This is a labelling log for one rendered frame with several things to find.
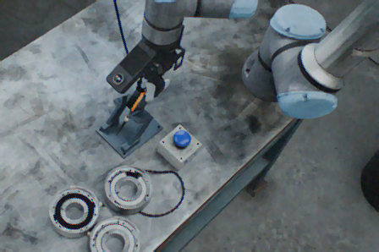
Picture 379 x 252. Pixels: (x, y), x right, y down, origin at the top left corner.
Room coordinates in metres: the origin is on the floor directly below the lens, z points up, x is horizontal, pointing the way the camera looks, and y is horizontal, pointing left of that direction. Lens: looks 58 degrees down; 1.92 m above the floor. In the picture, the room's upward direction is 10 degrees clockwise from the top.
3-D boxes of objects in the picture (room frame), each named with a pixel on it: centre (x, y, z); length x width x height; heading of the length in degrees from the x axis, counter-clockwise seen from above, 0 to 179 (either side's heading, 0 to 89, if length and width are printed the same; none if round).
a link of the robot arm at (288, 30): (0.89, -0.33, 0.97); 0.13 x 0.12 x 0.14; 10
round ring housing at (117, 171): (0.51, -0.01, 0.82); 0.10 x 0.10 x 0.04
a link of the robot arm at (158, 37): (0.71, -0.02, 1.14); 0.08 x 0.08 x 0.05
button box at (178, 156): (0.64, -0.12, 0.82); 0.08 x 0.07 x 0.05; 143
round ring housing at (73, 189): (0.44, 0.09, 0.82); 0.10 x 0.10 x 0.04
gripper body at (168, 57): (0.71, -0.02, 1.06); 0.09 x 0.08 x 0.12; 142
